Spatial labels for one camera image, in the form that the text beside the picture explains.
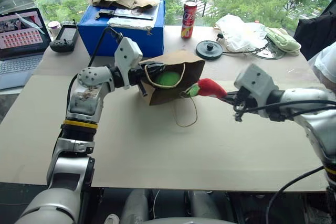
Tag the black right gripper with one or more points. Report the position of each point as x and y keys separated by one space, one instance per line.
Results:
x=241 y=102

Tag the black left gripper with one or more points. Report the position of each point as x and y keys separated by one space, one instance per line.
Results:
x=135 y=74

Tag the red chili plush toy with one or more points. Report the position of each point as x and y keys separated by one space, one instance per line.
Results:
x=210 y=87

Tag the brown paper bag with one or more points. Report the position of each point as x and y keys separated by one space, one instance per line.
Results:
x=178 y=72
x=123 y=1

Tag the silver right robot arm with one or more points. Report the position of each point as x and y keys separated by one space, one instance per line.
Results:
x=304 y=106

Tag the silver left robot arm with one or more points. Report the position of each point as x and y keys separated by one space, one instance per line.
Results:
x=84 y=98

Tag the green round plush toy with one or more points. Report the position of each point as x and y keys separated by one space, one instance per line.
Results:
x=168 y=79

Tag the white plastic bag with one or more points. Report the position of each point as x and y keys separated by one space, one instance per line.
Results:
x=240 y=35

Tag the crumpled brown paper bag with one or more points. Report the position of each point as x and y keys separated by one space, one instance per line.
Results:
x=123 y=1

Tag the blue storage box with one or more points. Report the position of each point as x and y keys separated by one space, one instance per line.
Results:
x=123 y=37

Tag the black round kettle base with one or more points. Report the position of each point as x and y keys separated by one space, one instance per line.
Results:
x=209 y=48

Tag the round glass lid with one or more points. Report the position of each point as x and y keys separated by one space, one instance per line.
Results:
x=271 y=52

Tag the red drink can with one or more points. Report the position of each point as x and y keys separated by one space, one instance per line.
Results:
x=188 y=19

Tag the black flat device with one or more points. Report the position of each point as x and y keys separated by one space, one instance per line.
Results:
x=106 y=13

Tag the light green cloth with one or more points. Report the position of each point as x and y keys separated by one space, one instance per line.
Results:
x=283 y=41

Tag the black handheld remote controller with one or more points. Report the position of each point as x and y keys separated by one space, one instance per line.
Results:
x=65 y=38

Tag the white cup with purple lid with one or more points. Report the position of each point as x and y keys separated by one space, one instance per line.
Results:
x=54 y=28

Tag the black fabric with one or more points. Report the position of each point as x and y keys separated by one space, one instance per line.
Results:
x=317 y=35

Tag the silver robot leg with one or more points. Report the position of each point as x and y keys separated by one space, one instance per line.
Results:
x=136 y=205
x=206 y=204

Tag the silver laptop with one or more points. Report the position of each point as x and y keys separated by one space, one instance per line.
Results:
x=19 y=43

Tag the white shoe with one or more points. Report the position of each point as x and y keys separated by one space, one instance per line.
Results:
x=112 y=219

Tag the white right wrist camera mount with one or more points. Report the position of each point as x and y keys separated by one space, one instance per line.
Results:
x=254 y=82

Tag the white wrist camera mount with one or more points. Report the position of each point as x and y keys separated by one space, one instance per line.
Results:
x=254 y=82
x=127 y=54

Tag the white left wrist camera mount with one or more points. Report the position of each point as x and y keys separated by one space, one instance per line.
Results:
x=127 y=54

